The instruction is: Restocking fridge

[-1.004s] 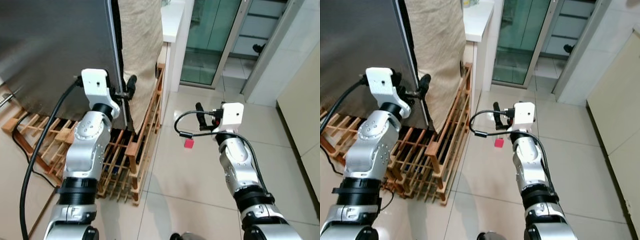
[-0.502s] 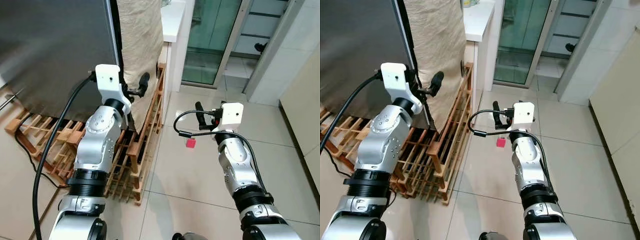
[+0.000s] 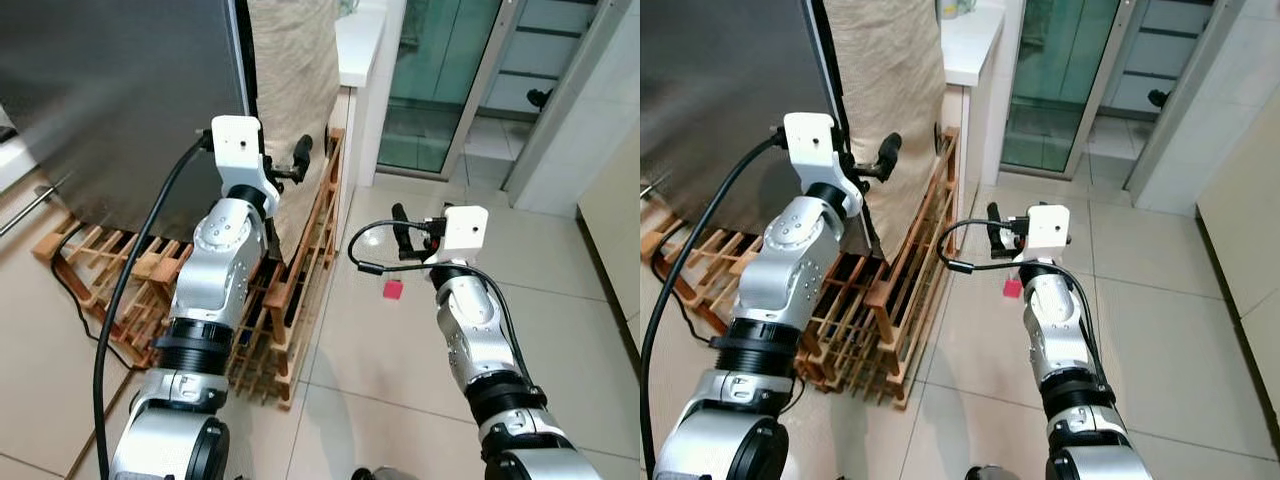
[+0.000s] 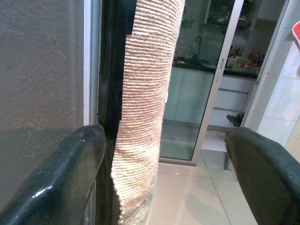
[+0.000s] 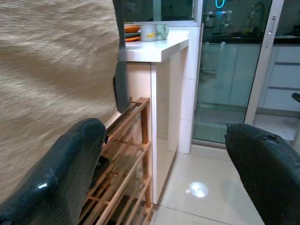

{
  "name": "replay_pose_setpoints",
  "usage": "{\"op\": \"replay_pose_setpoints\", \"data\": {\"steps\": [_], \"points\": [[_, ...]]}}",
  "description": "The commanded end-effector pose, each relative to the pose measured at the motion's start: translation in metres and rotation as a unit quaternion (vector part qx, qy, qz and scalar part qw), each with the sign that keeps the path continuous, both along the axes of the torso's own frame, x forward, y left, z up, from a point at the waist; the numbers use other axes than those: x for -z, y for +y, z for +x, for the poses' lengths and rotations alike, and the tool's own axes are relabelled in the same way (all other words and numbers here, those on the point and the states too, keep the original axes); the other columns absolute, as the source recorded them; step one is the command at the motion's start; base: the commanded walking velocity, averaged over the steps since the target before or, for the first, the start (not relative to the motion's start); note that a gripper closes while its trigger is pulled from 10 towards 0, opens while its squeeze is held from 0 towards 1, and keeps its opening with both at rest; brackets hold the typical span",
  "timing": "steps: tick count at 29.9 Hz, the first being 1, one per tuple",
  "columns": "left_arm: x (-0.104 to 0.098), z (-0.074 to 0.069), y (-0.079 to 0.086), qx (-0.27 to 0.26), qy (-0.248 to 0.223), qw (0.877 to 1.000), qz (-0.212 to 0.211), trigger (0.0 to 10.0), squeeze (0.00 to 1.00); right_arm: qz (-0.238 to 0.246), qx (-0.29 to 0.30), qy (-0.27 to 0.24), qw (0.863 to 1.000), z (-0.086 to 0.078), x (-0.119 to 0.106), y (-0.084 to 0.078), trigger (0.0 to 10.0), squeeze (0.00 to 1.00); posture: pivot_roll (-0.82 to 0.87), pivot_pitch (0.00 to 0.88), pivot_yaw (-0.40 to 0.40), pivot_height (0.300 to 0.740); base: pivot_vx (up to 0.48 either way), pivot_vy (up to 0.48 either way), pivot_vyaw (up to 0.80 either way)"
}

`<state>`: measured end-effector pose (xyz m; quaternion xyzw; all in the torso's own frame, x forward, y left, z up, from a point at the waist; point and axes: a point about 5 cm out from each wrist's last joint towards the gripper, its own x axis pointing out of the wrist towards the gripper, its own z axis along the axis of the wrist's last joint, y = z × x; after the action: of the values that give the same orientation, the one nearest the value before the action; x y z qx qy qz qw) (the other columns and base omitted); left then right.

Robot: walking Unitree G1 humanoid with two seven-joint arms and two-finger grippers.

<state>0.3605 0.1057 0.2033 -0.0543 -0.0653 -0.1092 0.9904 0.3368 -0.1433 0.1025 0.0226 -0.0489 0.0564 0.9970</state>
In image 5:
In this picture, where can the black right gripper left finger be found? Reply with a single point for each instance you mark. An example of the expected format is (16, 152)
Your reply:
(58, 168)

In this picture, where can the dark window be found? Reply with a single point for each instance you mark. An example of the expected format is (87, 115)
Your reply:
(164, 9)

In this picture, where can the black kitchen countertop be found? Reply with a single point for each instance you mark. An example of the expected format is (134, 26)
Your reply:
(288, 39)

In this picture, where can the grey plate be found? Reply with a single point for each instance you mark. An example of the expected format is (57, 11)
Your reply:
(131, 35)

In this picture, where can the sliding glass door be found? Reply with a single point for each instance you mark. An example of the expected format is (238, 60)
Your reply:
(222, 93)

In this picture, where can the white mug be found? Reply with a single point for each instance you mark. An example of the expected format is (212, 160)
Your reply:
(148, 32)

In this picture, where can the orange plate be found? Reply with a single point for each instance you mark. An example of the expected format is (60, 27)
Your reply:
(131, 28)
(133, 39)

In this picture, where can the white kitchen cabinets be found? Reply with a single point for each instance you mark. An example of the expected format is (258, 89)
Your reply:
(283, 77)

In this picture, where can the small black object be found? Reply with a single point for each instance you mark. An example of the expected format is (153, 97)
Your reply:
(296, 97)

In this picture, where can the wooden slatted rack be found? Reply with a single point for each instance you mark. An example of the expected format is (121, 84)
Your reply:
(144, 131)

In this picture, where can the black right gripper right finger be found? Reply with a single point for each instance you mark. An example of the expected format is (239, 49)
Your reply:
(269, 175)

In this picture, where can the pale green mug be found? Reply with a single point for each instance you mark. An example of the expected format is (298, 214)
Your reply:
(162, 31)

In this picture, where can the beige fridge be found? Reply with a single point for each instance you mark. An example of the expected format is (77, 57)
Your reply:
(47, 58)

